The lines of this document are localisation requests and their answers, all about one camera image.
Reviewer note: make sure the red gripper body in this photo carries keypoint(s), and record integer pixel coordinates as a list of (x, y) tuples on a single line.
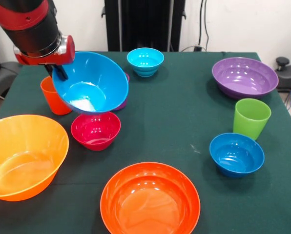
[(52, 58)]

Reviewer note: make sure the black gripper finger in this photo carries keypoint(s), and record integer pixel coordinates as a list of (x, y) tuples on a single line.
[(61, 73), (49, 70)]

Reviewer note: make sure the large sky blue bowl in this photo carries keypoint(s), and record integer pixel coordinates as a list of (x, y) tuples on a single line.
[(99, 80)]

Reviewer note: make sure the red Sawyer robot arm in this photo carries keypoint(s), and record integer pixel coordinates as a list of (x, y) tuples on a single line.
[(26, 14)]

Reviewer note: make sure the orange cup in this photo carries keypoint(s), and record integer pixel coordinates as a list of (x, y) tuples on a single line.
[(55, 104)]

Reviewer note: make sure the purple cup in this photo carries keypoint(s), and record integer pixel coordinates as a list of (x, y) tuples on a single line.
[(122, 106)]

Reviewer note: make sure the pink bowl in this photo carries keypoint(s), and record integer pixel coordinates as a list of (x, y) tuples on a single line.
[(96, 134)]

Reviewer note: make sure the small light blue bowl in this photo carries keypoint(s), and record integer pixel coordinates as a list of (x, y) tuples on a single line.
[(145, 61)]

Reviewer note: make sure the yellow bowl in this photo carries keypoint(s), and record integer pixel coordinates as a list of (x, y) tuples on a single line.
[(23, 156)]

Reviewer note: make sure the dark green table cloth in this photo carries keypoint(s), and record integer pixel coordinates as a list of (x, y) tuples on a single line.
[(172, 109)]

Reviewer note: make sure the orange bowl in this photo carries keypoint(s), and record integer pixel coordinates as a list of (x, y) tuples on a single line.
[(148, 202)]

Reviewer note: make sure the purple bowl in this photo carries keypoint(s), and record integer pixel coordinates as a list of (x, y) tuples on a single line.
[(244, 78)]

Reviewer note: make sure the dark blue bowl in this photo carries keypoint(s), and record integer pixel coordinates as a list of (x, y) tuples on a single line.
[(235, 156)]

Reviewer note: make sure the green cup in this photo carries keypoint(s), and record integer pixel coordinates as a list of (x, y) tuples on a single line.
[(250, 122)]

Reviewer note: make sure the black pedestal leg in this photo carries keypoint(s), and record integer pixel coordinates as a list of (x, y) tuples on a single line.
[(6, 73), (288, 75)]

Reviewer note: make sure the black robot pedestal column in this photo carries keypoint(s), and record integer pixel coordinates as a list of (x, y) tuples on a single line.
[(140, 24)]

